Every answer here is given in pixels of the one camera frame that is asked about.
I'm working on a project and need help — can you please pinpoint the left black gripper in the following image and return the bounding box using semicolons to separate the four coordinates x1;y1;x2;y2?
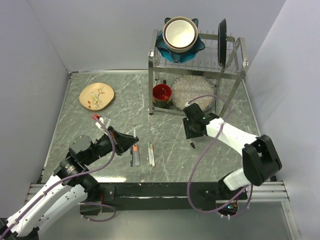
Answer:
84;125;139;165

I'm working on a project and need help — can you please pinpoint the dark blue pen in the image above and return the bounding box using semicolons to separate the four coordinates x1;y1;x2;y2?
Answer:
130;146;133;167

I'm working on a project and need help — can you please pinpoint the grey pen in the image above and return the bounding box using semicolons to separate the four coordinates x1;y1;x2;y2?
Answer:
133;125;137;138

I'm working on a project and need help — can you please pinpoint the grey marker orange tip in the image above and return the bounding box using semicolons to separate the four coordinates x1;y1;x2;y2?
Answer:
133;150;141;167

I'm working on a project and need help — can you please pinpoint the white green-tipped highlighter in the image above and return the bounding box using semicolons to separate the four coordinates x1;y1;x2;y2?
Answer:
147;142;152;166

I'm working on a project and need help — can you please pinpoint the white marker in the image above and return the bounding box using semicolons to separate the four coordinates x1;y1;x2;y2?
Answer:
150;143;156;168

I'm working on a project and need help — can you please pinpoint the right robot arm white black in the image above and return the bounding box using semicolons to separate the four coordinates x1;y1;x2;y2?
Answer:
183;103;282;199

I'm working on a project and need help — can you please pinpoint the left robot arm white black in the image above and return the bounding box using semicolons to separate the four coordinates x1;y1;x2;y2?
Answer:
0;126;139;240

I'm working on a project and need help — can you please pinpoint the speckled grey plate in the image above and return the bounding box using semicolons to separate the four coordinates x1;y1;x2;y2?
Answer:
170;75;216;111

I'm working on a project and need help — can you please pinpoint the red black mug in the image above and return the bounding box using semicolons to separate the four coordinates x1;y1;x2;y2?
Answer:
152;80;172;109

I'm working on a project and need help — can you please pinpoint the yellow bird-pattern plate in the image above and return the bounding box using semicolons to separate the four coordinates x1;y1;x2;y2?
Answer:
79;82;115;111

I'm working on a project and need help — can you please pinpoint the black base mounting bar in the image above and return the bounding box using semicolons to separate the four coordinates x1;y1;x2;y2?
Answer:
84;182;240;211

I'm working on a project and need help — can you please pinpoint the steel dish rack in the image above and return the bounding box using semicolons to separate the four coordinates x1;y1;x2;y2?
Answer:
148;29;249;117

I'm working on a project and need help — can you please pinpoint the blue petal-shaped bowl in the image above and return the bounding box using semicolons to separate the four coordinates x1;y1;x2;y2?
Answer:
155;16;205;63

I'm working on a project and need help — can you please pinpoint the cream bowl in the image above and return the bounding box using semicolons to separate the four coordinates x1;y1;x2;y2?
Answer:
162;16;198;53

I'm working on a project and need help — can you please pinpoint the black plate upright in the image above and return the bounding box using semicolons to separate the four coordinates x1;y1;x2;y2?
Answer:
217;18;227;69

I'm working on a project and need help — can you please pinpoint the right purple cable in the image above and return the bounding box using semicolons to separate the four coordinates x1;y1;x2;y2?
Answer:
186;94;253;218

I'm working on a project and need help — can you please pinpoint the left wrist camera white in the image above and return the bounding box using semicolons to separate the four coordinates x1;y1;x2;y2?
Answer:
92;113;111;131

